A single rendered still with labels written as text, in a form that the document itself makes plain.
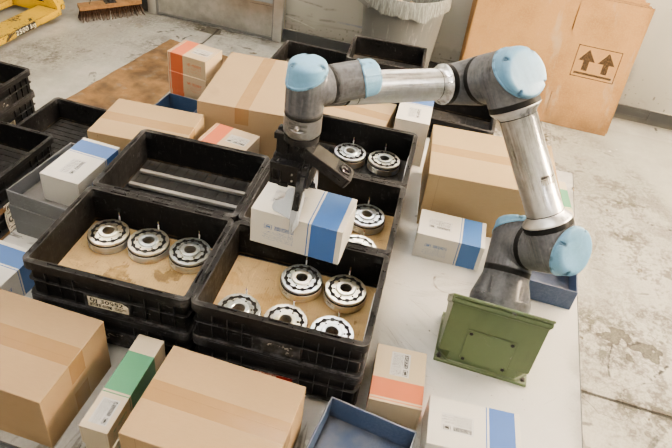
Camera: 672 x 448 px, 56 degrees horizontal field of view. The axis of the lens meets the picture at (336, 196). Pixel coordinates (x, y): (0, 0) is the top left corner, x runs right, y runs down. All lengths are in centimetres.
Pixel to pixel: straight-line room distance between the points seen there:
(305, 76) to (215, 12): 382
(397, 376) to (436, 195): 67
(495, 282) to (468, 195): 45
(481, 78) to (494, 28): 281
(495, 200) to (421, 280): 35
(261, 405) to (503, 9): 334
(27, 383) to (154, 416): 26
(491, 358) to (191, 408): 73
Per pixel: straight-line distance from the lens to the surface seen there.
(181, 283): 159
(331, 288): 155
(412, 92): 143
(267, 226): 133
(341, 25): 464
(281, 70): 238
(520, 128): 144
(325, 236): 130
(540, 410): 167
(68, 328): 149
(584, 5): 425
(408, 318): 174
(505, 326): 155
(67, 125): 307
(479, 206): 199
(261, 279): 159
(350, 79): 120
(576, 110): 437
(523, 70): 142
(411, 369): 153
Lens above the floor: 197
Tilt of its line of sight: 37 degrees down
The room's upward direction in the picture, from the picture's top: 8 degrees clockwise
